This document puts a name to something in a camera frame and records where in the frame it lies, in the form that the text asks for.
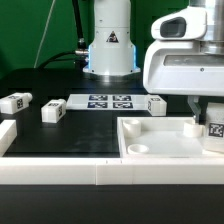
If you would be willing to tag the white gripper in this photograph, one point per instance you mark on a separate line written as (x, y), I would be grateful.
(179, 68)

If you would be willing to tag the white square tabletop part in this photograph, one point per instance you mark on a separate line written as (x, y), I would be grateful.
(173, 137)

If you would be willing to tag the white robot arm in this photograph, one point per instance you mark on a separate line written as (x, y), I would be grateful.
(112, 56)

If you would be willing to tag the marker sheet with tags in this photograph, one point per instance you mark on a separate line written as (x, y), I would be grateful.
(106, 102)

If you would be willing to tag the white U-shaped obstacle fence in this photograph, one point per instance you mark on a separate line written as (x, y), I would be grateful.
(104, 171)

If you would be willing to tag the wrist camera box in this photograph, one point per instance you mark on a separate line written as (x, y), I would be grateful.
(187, 24)

